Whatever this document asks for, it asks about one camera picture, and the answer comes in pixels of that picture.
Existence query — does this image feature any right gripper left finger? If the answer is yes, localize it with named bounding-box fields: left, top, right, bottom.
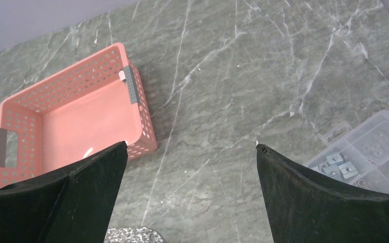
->
left=0, top=142, right=128, bottom=242

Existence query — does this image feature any clear plastic toothbrush case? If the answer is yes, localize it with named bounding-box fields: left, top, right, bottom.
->
left=305, top=110, right=389, bottom=194

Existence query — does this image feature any pink perforated plastic basket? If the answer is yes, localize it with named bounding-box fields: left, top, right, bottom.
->
left=0, top=43, right=158, bottom=189

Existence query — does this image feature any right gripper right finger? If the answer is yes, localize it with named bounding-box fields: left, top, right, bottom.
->
left=256, top=144, right=389, bottom=242

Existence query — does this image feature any clear textured oval tray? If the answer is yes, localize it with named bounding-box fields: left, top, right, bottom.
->
left=104, top=227, right=166, bottom=243

